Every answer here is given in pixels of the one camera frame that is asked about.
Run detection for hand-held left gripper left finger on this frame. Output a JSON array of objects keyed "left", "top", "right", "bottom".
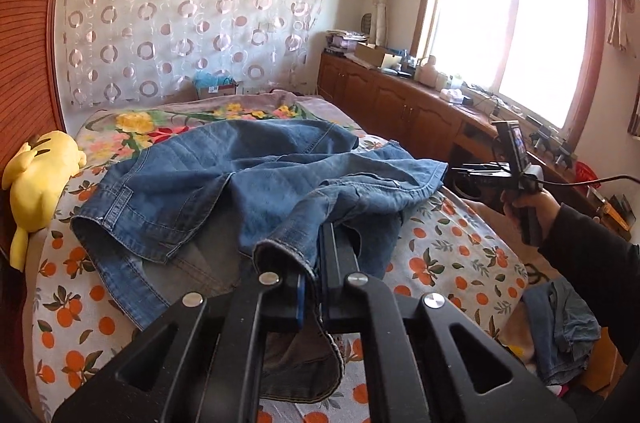
[{"left": 52, "top": 270, "right": 307, "bottom": 423}]

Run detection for blue clothes on floor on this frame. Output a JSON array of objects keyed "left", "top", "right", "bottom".
[{"left": 522, "top": 278, "right": 601, "bottom": 386}]

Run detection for flat cardboard box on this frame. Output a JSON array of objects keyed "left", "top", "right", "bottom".
[{"left": 354, "top": 42, "right": 401, "bottom": 69}]

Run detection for yellow plush toy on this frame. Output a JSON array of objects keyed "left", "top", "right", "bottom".
[{"left": 1, "top": 130, "right": 87, "bottom": 271}]

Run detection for wooden headboard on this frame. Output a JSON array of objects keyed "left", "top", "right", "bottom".
[{"left": 0, "top": 0, "right": 83, "bottom": 404}]

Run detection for wooden frame window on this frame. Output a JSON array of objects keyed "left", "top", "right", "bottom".
[{"left": 411, "top": 0, "right": 608, "bottom": 149}]

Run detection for long wooden cabinet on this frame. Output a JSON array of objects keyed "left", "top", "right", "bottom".
[{"left": 317, "top": 52, "right": 633, "bottom": 244}]

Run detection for red bag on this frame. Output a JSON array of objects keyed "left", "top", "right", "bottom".
[{"left": 575, "top": 160, "right": 599, "bottom": 185}]

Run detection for floral blanket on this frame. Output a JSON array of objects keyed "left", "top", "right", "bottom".
[{"left": 75, "top": 89, "right": 368, "bottom": 154}]

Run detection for small cardboard box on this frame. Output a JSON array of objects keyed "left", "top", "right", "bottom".
[{"left": 197, "top": 80, "right": 244, "bottom": 101}]

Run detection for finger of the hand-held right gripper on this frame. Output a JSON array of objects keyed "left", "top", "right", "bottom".
[{"left": 450, "top": 163, "right": 488, "bottom": 204}]

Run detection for white jug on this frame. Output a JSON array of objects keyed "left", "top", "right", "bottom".
[{"left": 418, "top": 56, "right": 440, "bottom": 85}]

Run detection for tied cream curtain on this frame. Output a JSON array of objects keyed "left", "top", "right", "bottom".
[{"left": 600, "top": 0, "right": 637, "bottom": 51}]

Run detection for sheer circle pattern curtain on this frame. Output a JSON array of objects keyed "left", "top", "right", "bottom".
[{"left": 62, "top": 0, "right": 328, "bottom": 108}]

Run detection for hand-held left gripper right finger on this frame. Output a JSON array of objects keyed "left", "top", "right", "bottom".
[{"left": 319, "top": 222, "right": 576, "bottom": 423}]

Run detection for black cable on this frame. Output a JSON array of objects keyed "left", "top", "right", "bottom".
[{"left": 542, "top": 174, "right": 640, "bottom": 193}]

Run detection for stack of papers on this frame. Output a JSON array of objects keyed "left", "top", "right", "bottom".
[{"left": 324, "top": 29, "right": 368, "bottom": 54}]

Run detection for blue denim pants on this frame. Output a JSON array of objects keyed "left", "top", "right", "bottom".
[{"left": 70, "top": 118, "right": 449, "bottom": 404}]

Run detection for orange fruit print bed sheet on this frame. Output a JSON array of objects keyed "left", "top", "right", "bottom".
[{"left": 30, "top": 143, "right": 531, "bottom": 423}]

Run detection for person's right hand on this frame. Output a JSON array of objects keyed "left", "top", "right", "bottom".
[{"left": 502, "top": 189, "right": 562, "bottom": 235}]

